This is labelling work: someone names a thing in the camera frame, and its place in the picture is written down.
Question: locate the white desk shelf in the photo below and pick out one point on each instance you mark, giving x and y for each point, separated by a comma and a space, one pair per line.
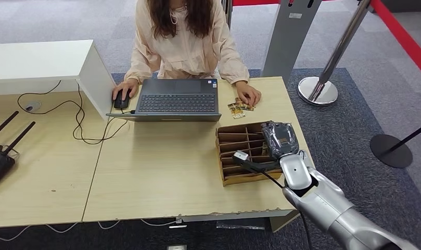
41, 62

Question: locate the person's left hand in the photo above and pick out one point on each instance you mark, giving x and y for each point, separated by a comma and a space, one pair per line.
248, 92

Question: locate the black router with antennas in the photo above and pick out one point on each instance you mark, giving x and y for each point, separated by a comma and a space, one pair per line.
0, 165

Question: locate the grey kiosk stand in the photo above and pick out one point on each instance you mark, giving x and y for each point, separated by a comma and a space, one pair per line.
286, 45

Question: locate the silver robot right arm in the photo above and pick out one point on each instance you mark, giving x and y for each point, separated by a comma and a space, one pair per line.
327, 203

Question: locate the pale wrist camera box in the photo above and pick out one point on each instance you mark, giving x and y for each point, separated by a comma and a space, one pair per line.
240, 156

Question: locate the red barrier belt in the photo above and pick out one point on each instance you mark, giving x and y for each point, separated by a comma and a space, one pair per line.
255, 1
403, 39

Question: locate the dark grey floor mat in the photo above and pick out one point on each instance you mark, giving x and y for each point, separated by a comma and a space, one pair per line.
375, 186

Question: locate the dark grey laptop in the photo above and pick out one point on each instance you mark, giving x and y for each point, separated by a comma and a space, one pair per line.
177, 100

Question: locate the chrome stanchion post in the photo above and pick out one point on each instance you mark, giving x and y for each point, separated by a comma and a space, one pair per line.
319, 90

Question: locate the grey metal table rail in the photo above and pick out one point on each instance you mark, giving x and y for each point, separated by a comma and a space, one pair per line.
231, 216

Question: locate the person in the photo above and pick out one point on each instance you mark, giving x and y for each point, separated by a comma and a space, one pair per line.
184, 48

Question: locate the brown cardboard slot organizer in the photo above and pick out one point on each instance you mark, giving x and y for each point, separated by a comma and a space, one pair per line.
237, 169

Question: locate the gold room key card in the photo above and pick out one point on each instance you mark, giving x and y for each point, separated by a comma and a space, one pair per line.
265, 149

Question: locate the black computer mouse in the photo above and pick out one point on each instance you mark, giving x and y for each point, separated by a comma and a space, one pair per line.
121, 101

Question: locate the person's right hand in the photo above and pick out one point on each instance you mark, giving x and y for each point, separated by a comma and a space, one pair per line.
124, 85

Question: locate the small grey round device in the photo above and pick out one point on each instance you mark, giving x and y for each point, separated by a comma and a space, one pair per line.
32, 105

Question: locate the gold patterned card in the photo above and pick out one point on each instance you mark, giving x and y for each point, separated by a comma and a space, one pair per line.
245, 106
236, 112

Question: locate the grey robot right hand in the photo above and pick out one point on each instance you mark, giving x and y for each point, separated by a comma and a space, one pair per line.
281, 139

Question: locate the black stanchion with round base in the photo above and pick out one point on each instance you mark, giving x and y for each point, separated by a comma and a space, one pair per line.
391, 151

